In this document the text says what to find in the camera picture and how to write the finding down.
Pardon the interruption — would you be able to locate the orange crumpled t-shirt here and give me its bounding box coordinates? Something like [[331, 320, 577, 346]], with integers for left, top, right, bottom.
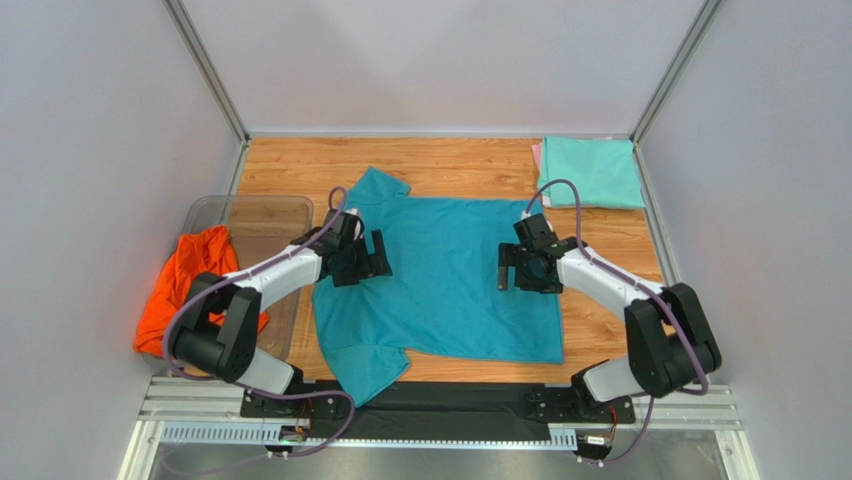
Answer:
[[133, 225, 239, 357]]

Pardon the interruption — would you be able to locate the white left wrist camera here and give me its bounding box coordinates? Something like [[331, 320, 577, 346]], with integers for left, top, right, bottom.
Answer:
[[343, 208, 366, 241]]

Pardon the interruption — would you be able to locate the black table edge strip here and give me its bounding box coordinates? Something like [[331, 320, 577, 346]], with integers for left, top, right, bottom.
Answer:
[[239, 379, 637, 442]]

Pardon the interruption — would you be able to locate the folded pink t-shirt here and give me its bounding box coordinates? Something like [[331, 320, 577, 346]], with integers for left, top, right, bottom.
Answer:
[[531, 135, 614, 208]]

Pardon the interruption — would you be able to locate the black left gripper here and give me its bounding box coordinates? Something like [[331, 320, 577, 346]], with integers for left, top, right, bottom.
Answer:
[[334, 228, 393, 286]]

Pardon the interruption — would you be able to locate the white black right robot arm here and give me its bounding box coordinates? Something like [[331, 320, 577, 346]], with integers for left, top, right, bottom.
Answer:
[[497, 214, 722, 404]]

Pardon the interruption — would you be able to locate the teal blue t-shirt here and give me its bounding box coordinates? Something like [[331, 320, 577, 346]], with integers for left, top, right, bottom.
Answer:
[[312, 168, 564, 405]]

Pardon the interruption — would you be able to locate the folded mint green t-shirt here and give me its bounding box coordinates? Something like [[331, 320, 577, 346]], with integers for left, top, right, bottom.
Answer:
[[537, 136, 645, 210]]

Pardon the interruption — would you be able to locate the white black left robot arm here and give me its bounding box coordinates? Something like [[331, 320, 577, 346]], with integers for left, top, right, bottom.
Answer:
[[162, 209, 392, 397]]

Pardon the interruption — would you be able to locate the clear plastic bin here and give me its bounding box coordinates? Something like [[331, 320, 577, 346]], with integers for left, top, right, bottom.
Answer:
[[140, 194, 315, 369]]

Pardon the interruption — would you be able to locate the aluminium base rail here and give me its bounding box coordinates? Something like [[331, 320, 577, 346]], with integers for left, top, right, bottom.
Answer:
[[118, 377, 758, 479]]

